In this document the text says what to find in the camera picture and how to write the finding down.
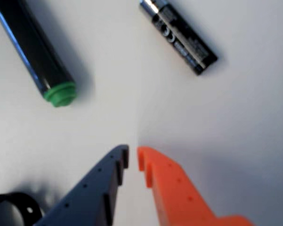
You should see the black cylindrical battery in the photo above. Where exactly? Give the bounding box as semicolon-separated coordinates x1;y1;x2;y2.
138;0;219;76

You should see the black marker with green cap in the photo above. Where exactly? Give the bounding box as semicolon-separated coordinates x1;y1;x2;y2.
0;0;77;108

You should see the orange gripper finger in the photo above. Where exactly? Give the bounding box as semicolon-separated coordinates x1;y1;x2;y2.
137;145;255;226

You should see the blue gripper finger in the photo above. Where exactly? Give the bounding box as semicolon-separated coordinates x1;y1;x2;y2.
34;144;130;226

